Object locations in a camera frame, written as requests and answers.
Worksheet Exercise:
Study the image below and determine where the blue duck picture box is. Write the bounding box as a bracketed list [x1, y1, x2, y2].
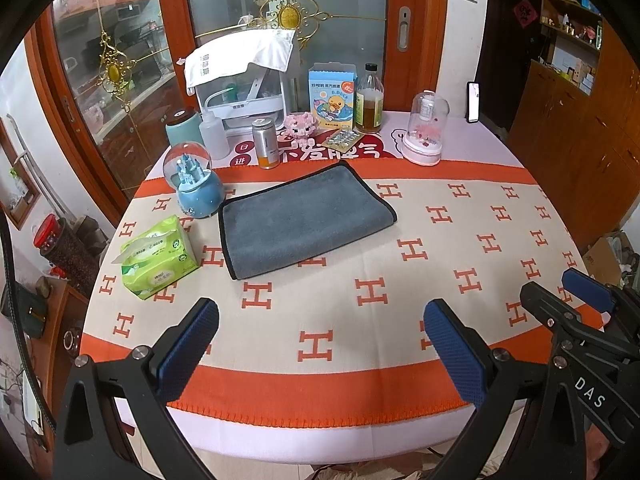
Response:
[308, 62, 357, 129]

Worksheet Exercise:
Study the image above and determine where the orange and cream H-pattern tablecloth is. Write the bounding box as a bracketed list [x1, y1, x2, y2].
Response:
[80, 158, 602, 428]

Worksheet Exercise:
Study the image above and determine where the wooden wall shelf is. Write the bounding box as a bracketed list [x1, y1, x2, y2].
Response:
[0, 125, 40, 230]

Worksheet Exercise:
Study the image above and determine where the pink block pig figure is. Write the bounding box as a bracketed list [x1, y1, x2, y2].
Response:
[277, 112, 318, 148]

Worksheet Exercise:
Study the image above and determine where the green tissue pack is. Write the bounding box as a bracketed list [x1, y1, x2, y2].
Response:
[112, 214, 198, 300]

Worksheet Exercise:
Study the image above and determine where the glass bottle with amber liquid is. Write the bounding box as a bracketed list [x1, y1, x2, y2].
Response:
[354, 63, 384, 133]

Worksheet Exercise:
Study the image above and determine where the silver and orange can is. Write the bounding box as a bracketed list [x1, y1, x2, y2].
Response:
[252, 117, 280, 169]

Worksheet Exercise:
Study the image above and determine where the white cloth on box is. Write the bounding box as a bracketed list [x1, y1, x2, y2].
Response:
[183, 29, 295, 96]

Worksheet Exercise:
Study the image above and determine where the blue castle snow globe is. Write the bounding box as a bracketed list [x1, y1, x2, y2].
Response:
[163, 142, 224, 219]

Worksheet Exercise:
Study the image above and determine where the wooden glass sliding door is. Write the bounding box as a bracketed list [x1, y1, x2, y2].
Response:
[24, 0, 447, 222]

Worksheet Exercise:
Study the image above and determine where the foil candy packet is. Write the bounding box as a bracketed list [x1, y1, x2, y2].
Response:
[322, 129, 363, 153]

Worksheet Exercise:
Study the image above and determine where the red lidded jar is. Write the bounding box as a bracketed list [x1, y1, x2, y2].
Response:
[34, 214, 62, 252]

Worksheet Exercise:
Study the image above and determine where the white squeeze bottle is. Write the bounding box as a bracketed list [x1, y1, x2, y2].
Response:
[200, 89, 231, 160]

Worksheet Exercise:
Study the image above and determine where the pink base glass dome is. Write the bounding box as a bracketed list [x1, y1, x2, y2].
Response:
[400, 90, 450, 167]

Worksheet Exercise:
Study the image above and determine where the white plastic storage box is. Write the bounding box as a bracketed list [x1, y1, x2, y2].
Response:
[195, 58, 299, 136]

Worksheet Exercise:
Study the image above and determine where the teal cup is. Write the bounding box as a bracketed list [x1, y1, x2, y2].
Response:
[165, 106, 204, 146]

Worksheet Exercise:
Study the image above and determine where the purple and grey towel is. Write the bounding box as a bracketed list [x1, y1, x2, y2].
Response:
[218, 162, 397, 281]

